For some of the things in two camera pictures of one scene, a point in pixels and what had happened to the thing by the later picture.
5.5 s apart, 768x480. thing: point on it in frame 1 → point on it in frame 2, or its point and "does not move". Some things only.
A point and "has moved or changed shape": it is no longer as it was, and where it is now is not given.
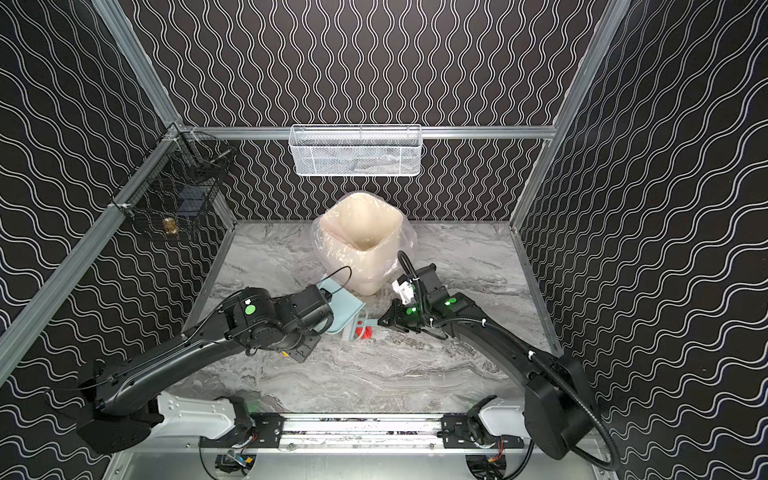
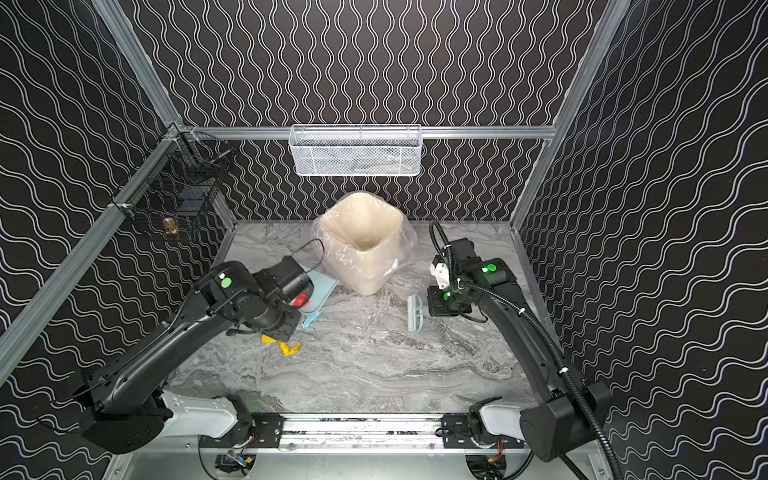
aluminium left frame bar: (18, 329) does not move
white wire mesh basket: (355, 150) does not move
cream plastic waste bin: (361, 234) does not move
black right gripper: (402, 315) → (444, 306)
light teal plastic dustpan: (345, 305) has moved or changed shape
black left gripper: (324, 309) → (288, 322)
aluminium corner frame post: (115, 21) does not move
